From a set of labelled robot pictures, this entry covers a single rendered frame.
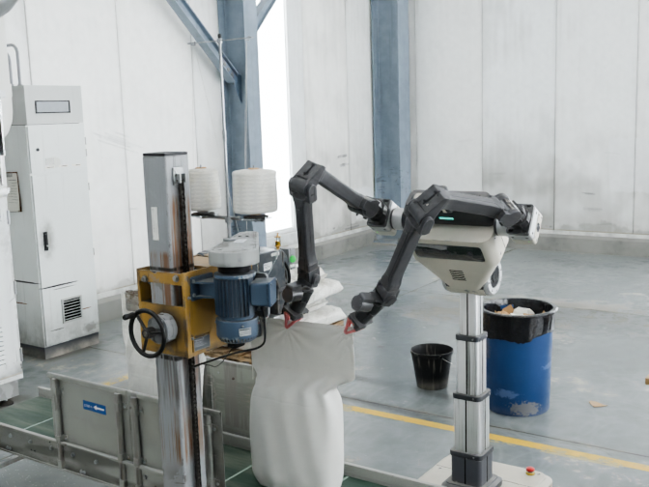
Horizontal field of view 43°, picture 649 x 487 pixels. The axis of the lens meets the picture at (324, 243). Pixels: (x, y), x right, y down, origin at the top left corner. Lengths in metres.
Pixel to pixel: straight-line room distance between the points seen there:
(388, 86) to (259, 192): 8.95
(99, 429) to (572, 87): 8.38
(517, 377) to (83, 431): 2.60
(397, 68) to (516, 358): 7.03
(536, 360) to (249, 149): 4.74
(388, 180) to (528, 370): 7.01
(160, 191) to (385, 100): 9.04
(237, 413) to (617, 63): 7.92
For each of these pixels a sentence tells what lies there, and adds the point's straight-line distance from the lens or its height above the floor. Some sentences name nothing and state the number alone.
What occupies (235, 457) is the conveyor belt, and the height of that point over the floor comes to 0.38.
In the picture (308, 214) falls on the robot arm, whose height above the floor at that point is 1.52.
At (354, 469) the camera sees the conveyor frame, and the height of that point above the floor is 0.41.
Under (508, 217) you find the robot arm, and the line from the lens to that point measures 2.98.
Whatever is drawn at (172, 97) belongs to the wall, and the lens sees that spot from 8.68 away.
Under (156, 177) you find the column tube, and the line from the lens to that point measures 2.99.
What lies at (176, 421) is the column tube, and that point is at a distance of 3.17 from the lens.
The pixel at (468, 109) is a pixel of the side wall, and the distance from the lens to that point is 11.56.
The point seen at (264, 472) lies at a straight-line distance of 3.50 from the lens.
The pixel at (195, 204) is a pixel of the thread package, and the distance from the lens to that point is 3.16.
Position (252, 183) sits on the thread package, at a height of 1.64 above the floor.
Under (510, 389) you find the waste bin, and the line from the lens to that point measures 5.27.
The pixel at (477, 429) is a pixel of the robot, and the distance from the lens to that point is 3.62.
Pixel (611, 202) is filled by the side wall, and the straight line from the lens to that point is 10.98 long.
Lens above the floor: 1.88
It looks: 9 degrees down
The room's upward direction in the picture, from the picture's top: 2 degrees counter-clockwise
